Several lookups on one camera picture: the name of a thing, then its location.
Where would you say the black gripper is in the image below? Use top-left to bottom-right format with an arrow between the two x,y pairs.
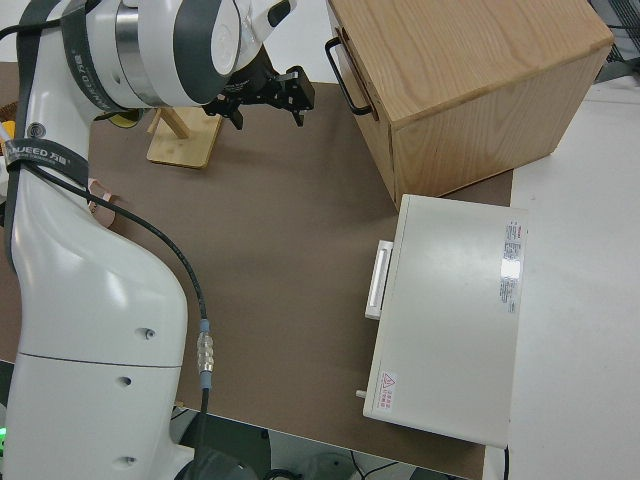
202,47 -> 316,132

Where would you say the wooden cabinet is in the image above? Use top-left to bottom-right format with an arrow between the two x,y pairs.
324,0 -> 615,201

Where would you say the cream toaster oven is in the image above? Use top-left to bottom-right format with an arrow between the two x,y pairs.
355,193 -> 530,449

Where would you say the black cabinet handle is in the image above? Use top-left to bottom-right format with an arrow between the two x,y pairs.
324,38 -> 374,115

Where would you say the pink mug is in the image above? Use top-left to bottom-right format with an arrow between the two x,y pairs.
84,177 -> 124,229

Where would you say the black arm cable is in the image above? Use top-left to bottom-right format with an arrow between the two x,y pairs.
0,22 -> 217,451

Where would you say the wooden mug rack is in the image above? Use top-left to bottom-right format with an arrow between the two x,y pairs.
146,106 -> 224,170

